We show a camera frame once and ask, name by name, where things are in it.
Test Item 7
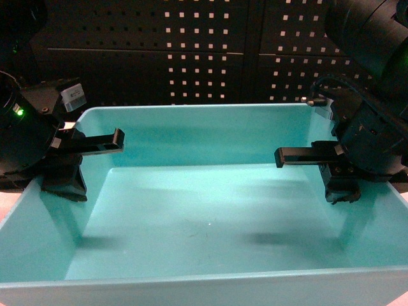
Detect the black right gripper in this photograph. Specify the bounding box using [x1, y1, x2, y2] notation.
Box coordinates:
[274, 95, 407, 204]

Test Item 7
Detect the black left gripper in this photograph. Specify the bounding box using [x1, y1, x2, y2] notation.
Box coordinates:
[1, 78, 125, 202]

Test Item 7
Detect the teal plastic bin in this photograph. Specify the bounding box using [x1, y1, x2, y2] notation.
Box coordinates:
[1, 105, 407, 305]

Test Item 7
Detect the black perforated back panel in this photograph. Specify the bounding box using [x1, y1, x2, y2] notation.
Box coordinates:
[15, 1, 374, 107]

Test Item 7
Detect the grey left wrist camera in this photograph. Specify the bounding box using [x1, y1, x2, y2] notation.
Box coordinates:
[61, 83, 87, 112]

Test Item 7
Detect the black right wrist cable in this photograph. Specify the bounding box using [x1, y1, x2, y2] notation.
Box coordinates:
[302, 73, 405, 125]

